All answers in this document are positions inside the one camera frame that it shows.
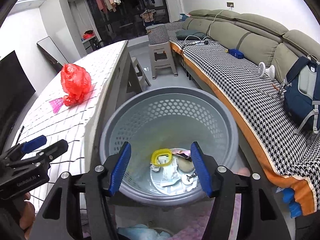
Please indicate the red plastic bag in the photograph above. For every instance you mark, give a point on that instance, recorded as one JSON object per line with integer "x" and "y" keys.
{"x": 76, "y": 83}

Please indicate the white blue wipes pack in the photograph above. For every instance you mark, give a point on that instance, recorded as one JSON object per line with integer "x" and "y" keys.
{"x": 171, "y": 175}

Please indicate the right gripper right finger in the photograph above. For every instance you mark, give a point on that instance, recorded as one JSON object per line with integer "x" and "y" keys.
{"x": 260, "y": 216}

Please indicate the blue small pouch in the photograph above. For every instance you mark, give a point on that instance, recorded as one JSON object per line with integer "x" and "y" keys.
{"x": 236, "y": 53}

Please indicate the grid pattern tablecloth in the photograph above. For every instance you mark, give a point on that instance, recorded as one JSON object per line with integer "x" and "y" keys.
{"x": 77, "y": 125}

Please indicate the houndstooth storage basket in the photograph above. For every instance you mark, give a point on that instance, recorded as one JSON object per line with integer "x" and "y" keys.
{"x": 157, "y": 34}

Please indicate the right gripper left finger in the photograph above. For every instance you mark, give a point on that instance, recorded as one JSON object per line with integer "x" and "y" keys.
{"x": 59, "y": 216}

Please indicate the black pen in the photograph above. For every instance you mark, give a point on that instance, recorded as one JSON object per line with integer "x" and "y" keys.
{"x": 19, "y": 135}

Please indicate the dark green cushion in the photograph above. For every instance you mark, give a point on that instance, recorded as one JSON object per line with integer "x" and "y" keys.
{"x": 191, "y": 35}

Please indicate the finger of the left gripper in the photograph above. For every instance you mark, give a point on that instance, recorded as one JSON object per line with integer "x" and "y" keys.
{"x": 47, "y": 154}
{"x": 18, "y": 151}

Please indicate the red item on desk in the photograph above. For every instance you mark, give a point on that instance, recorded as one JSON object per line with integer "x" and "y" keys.
{"x": 88, "y": 34}

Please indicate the black television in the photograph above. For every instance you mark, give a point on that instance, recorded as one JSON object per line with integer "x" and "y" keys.
{"x": 15, "y": 92}

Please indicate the grey plastic stool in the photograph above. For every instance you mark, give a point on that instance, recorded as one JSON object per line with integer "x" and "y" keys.
{"x": 161, "y": 57}

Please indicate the person's left hand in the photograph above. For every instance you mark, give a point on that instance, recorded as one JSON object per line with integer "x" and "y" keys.
{"x": 27, "y": 216}

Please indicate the white small fan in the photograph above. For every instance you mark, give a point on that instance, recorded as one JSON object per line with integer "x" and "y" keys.
{"x": 269, "y": 71}

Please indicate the leaning mirror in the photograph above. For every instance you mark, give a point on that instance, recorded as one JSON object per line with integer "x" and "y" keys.
{"x": 52, "y": 53}

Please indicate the pink shuttlecock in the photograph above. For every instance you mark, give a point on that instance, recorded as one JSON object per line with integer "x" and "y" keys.
{"x": 56, "y": 104}

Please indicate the wall socket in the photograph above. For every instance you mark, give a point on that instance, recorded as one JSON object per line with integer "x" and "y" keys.
{"x": 230, "y": 4}

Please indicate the grey perforated trash basket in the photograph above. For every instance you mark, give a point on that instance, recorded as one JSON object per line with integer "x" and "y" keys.
{"x": 173, "y": 118}

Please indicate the navy backpack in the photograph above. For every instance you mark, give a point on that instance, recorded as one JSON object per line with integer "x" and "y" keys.
{"x": 301, "y": 94}

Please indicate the pink snack wrapper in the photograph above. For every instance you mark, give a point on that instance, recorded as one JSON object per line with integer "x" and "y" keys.
{"x": 186, "y": 154}

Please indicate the green grey sofa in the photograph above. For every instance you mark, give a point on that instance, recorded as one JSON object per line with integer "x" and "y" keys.
{"x": 260, "y": 39}

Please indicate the yellow plastic lid box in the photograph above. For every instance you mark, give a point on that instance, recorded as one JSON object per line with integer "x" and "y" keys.
{"x": 161, "y": 157}

